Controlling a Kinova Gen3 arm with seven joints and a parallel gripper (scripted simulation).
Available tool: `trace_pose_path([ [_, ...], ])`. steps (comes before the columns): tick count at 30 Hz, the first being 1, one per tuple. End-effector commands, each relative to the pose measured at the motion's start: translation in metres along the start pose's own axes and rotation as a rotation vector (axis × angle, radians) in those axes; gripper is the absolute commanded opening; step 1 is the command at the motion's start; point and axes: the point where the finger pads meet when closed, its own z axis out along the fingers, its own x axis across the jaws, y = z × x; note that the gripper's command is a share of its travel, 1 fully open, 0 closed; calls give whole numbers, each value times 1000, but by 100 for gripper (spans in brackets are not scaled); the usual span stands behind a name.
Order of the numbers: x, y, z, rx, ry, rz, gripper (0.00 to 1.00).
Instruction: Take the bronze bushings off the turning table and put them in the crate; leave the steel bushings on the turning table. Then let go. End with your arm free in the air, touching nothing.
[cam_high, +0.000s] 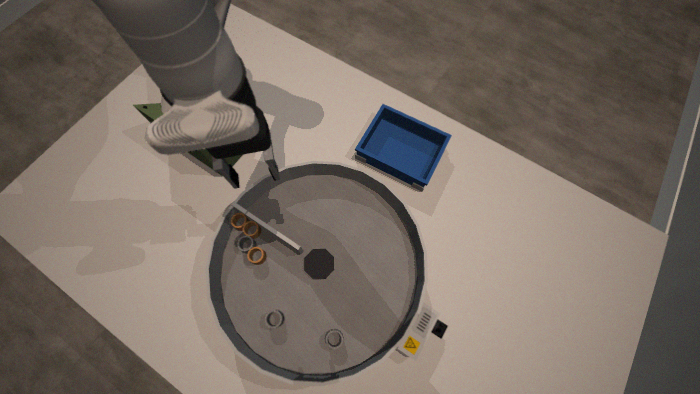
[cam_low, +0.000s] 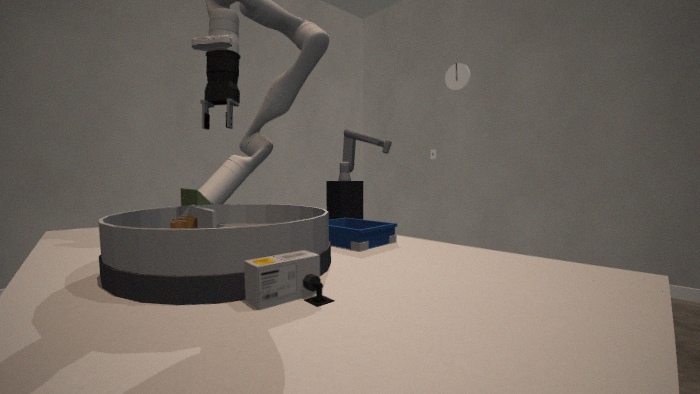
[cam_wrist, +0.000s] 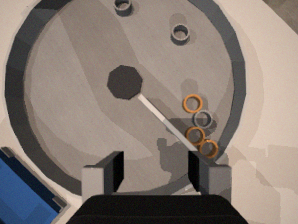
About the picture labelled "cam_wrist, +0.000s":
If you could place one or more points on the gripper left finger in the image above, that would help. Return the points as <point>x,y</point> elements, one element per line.
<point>104,177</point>

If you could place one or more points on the bronze bushing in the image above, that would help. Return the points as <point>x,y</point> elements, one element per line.
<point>202,136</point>
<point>199,101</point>
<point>214,151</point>

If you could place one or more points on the grey metal ring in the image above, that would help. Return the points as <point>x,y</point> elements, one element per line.
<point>209,116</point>
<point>122,12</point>
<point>180,27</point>

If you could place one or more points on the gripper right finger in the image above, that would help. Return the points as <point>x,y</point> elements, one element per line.
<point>208,177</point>

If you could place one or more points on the blue rectangular tray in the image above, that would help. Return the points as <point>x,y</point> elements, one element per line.
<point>17,206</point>

